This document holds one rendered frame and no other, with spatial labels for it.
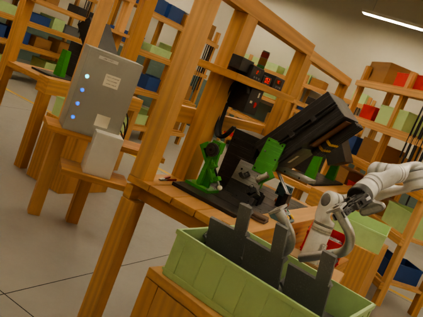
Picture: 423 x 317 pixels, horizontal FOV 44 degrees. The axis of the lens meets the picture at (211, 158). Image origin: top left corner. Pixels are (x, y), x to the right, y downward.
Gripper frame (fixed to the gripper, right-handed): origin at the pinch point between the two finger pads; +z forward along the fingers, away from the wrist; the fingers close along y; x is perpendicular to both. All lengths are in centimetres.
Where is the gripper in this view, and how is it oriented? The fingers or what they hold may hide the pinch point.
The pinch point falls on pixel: (341, 213)
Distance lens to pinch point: 163.8
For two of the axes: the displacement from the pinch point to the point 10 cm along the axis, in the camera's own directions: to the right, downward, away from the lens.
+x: 4.9, 8.7, 0.2
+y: 6.0, -3.2, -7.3
